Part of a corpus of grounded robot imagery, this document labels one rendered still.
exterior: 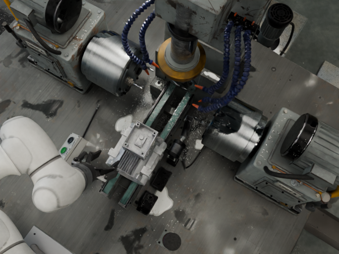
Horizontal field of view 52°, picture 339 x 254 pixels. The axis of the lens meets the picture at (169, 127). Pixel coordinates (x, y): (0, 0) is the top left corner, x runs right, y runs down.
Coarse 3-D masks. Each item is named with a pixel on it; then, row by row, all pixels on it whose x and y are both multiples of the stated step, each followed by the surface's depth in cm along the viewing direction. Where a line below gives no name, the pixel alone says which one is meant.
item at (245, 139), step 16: (224, 112) 141; (240, 112) 142; (256, 112) 144; (208, 128) 143; (224, 128) 141; (240, 128) 140; (256, 128) 141; (208, 144) 148; (224, 144) 143; (240, 144) 141; (256, 144) 146; (240, 160) 148
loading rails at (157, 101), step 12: (168, 84) 170; (168, 96) 169; (192, 96) 168; (156, 108) 167; (168, 108) 175; (180, 108) 167; (144, 120) 164; (156, 120) 172; (180, 120) 171; (168, 132) 164; (168, 144) 172; (108, 180) 157; (120, 180) 163; (108, 192) 155; (132, 192) 155; (120, 204) 152; (132, 204) 163
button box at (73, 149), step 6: (78, 138) 144; (66, 144) 146; (72, 144) 144; (78, 144) 144; (84, 144) 146; (60, 150) 146; (66, 150) 143; (72, 150) 143; (78, 150) 145; (66, 156) 142; (72, 156) 144
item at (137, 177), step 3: (132, 123) 147; (132, 126) 146; (159, 138) 145; (156, 141) 146; (159, 141) 145; (162, 141) 146; (111, 159) 142; (108, 162) 142; (111, 162) 141; (114, 162) 142; (135, 174) 141; (138, 174) 140; (135, 177) 140; (138, 177) 140; (141, 177) 141; (138, 180) 141
